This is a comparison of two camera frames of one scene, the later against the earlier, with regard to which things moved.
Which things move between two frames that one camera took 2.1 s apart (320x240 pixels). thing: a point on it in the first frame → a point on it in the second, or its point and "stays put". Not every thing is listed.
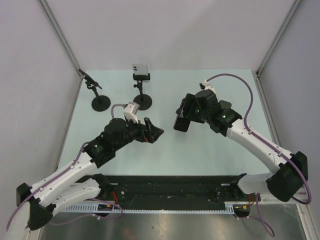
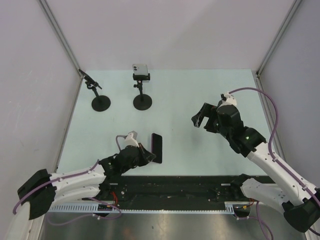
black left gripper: [155, 131] → [149, 156]
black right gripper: [190, 101] → [207, 110]
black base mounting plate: [159, 190] stays put
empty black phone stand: [101, 103] stays put
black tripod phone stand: [144, 101] stays put
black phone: [140, 69] stays put
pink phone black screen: [181, 124] → [156, 145]
